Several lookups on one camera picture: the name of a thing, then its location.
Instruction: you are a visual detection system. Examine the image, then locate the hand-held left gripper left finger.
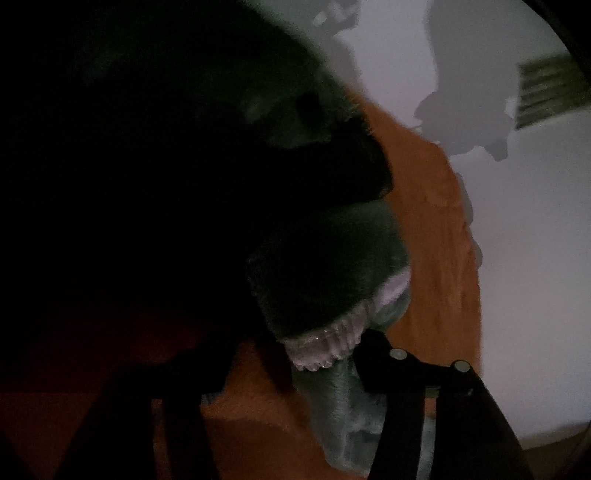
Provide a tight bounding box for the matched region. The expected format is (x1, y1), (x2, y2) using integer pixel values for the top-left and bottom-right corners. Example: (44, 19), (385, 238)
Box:
(55, 350), (232, 480)

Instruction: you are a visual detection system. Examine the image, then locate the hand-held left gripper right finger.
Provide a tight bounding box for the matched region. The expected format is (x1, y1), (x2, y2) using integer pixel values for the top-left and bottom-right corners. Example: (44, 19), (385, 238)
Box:
(353, 330), (525, 480)

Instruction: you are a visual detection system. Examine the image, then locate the dark green fleece garment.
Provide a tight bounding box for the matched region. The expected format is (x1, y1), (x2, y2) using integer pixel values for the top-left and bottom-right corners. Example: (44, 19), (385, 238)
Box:
(0, 0), (437, 478)

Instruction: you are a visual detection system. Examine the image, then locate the orange blanket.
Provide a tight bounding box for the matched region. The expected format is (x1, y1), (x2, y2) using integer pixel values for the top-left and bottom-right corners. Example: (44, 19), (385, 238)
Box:
(0, 99), (483, 480)

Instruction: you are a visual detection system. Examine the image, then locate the barred window vent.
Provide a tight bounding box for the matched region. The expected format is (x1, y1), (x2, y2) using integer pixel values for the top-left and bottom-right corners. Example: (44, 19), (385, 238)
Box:
(515, 54), (591, 130)

